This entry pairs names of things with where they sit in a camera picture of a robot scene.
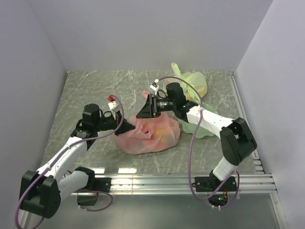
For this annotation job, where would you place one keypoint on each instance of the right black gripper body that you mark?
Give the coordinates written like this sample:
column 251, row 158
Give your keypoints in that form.
column 165, row 105

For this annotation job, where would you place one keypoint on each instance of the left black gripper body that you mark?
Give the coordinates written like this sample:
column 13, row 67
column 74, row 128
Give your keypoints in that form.
column 105, row 123

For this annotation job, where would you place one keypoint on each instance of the pink plastic bag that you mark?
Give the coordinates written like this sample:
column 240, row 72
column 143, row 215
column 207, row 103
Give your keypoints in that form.
column 150, row 135

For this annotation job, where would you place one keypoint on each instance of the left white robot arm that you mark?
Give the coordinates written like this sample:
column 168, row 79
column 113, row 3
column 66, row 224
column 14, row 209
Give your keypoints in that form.
column 43, row 190

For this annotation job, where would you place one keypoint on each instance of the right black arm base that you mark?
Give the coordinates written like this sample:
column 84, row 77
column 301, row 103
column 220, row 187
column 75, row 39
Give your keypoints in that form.
column 228, row 190

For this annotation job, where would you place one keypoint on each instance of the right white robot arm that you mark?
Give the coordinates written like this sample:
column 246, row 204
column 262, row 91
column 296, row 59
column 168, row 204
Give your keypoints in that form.
column 237, row 140

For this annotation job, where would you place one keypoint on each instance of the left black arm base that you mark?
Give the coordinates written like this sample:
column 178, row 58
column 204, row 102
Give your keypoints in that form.
column 89, row 196

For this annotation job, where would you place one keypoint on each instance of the tied green plastic bag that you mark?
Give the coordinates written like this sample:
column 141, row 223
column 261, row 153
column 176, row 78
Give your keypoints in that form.
column 196, row 79

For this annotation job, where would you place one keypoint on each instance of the green wavy fruit plate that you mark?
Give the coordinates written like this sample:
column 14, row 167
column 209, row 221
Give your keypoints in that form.
column 201, row 132

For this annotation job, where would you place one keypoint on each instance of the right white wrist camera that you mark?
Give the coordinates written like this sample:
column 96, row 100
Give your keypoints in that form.
column 154, row 87

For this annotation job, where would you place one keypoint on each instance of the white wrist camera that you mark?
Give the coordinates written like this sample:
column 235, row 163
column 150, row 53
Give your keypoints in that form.
column 154, row 87
column 114, row 104

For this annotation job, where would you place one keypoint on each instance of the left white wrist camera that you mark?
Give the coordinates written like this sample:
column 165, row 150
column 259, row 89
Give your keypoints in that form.
column 114, row 104

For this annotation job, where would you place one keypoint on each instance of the aluminium rail frame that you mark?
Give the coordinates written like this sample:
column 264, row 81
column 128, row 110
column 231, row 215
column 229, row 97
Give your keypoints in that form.
column 179, row 184

